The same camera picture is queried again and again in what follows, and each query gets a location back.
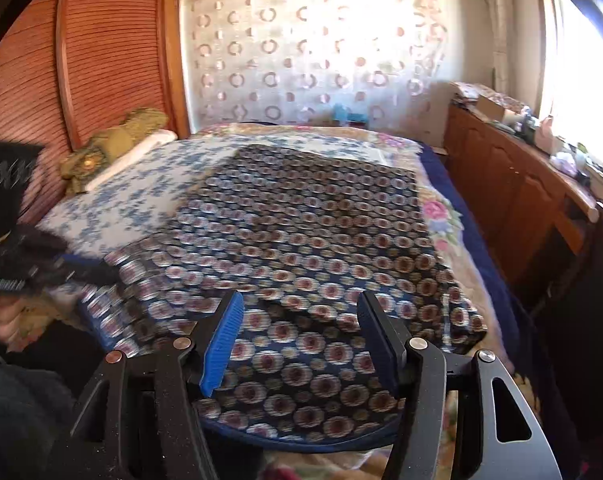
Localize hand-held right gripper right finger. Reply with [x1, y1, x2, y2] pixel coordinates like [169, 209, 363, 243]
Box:
[356, 290, 562, 480]

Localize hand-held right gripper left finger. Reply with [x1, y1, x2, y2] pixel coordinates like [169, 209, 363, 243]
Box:
[46, 290, 245, 480]

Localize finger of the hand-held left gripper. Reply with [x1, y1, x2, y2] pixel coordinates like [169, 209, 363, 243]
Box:
[52, 252, 120, 286]

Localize navy patterned pajama shirt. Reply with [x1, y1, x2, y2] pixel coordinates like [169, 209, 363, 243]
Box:
[76, 144, 488, 448]

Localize person's left hand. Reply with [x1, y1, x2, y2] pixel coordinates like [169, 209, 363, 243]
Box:
[0, 295, 31, 344]

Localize white blue floral bed sheet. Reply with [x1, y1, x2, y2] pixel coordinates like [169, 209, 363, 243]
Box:
[34, 137, 422, 281]

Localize green gold pillow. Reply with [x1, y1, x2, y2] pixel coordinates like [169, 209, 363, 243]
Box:
[62, 108, 170, 196]

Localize white rolled pillow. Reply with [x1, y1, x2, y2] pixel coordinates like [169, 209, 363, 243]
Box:
[84, 129, 178, 193]

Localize floral bed blanket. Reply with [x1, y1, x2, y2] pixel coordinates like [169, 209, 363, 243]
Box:
[6, 121, 557, 480]

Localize person's dark clothing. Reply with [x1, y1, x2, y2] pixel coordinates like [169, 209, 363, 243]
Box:
[0, 335, 87, 480]

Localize dark furniture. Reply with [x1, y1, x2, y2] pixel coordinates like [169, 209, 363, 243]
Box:
[529, 202, 603, 466]

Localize long wooden cabinet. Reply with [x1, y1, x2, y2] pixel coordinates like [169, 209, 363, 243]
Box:
[444, 102, 603, 286]

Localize wooden louvered headboard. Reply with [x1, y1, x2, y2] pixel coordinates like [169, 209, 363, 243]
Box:
[0, 0, 191, 241]

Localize cardboard box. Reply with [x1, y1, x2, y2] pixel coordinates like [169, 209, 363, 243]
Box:
[474, 94, 515, 123]

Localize pale pink bag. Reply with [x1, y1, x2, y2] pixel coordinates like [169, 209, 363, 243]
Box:
[535, 116, 562, 156]

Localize pile of floral papers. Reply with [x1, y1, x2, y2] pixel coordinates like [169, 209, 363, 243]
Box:
[451, 80, 529, 111]

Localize circle patterned sheer curtain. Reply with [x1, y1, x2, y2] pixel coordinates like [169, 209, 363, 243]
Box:
[179, 0, 462, 136]

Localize bright window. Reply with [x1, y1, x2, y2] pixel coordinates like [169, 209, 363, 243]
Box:
[536, 0, 603, 181]

